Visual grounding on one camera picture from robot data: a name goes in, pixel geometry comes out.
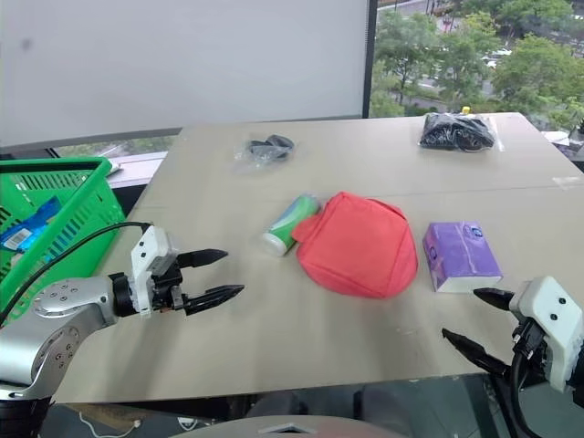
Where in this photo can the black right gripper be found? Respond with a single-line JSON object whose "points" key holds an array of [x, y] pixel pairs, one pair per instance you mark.
{"points": [[529, 347]]}

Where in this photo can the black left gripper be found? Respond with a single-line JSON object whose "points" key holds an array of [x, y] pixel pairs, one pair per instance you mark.
{"points": [[168, 285]]}

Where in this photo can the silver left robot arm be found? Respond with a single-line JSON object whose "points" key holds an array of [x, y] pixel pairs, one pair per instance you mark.
{"points": [[55, 315]]}

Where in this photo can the green plastic basket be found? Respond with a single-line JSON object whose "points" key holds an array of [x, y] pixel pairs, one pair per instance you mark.
{"points": [[80, 205]]}

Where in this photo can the large bag black cables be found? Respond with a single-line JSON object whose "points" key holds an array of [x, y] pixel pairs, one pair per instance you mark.
{"points": [[456, 132]]}

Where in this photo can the purple tissue pack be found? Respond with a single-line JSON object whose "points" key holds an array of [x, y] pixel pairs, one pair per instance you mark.
{"points": [[458, 255]]}

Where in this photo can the green wet wipes canister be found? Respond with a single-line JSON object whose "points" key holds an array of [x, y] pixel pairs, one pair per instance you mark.
{"points": [[292, 223]]}

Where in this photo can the small clear bag black parts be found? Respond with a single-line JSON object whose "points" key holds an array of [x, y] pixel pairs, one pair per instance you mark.
{"points": [[267, 148]]}

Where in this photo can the red fabric pouch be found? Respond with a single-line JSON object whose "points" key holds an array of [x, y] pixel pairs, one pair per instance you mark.
{"points": [[360, 246]]}

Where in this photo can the grey rounded robot torso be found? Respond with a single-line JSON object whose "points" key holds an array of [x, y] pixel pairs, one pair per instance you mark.
{"points": [[274, 428]]}

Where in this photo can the blue snack package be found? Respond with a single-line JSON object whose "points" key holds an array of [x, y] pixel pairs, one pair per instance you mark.
{"points": [[29, 228]]}

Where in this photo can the white roller blind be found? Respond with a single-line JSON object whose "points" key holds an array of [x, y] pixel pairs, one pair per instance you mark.
{"points": [[182, 59]]}

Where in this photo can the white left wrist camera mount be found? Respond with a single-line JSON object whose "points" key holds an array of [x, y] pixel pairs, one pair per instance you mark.
{"points": [[148, 248]]}

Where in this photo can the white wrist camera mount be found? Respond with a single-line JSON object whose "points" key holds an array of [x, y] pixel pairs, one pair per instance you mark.
{"points": [[148, 248], [554, 319]]}

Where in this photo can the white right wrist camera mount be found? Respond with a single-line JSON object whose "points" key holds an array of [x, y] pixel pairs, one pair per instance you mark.
{"points": [[554, 319]]}

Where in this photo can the black window frame post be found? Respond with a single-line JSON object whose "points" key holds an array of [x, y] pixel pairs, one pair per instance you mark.
{"points": [[368, 59]]}

